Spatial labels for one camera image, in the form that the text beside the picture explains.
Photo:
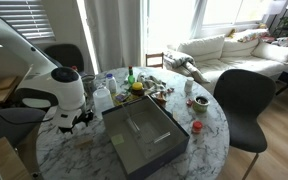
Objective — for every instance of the small jar red lid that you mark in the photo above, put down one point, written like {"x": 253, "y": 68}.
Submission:
{"x": 197, "y": 127}

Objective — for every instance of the floral pillow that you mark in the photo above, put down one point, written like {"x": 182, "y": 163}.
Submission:
{"x": 250, "y": 35}

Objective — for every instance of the white curtain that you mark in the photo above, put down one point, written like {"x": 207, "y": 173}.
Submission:
{"x": 114, "y": 33}

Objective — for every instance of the large translucent plastic container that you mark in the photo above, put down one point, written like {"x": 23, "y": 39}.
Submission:
{"x": 103, "y": 100}

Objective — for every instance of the folded grey white blanket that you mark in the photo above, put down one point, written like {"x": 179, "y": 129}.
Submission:
{"x": 184, "y": 65}

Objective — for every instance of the green bottle red cap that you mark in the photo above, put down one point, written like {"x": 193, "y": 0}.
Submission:
{"x": 131, "y": 77}

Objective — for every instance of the small wooden block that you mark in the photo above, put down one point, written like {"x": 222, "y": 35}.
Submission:
{"x": 83, "y": 142}

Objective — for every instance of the white bottle blue cap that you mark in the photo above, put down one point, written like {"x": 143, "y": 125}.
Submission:
{"x": 111, "y": 83}

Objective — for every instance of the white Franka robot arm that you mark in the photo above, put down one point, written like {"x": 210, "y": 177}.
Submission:
{"x": 64, "y": 90}

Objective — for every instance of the hot sauce bottle red cap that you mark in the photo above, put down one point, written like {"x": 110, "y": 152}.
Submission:
{"x": 74, "y": 68}

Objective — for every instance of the white sofa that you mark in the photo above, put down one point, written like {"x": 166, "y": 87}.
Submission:
{"x": 237, "y": 56}

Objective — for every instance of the small white bottle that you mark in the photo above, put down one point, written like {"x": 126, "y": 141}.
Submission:
{"x": 189, "y": 85}

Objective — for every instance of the small red wrapper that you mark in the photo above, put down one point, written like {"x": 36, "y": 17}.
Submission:
{"x": 189, "y": 102}

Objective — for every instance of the brown jar yellow lid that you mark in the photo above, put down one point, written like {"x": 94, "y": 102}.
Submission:
{"x": 137, "y": 89}

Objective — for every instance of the stainless steel cup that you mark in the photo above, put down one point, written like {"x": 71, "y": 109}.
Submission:
{"x": 89, "y": 83}

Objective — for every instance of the green house plant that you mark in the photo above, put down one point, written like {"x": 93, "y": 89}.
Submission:
{"x": 287, "y": 21}

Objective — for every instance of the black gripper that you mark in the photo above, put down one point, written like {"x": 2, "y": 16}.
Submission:
{"x": 84, "y": 118}

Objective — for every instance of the clear rectangular tray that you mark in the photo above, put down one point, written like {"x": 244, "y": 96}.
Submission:
{"x": 147, "y": 131}

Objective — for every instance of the white window blinds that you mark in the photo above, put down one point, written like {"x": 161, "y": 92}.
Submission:
{"x": 27, "y": 20}

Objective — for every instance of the pile of cloth and wrappers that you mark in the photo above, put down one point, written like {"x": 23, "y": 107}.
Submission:
{"x": 154, "y": 85}

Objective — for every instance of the dark blue cardboard box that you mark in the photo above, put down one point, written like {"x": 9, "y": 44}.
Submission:
{"x": 170, "y": 150}

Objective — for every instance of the yellow snack packet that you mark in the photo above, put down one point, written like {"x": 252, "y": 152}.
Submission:
{"x": 120, "y": 97}

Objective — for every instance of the wooden chair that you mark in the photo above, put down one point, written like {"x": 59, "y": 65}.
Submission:
{"x": 154, "y": 55}

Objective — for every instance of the black shell chair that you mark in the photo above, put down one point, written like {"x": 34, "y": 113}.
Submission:
{"x": 65, "y": 55}
{"x": 244, "y": 110}

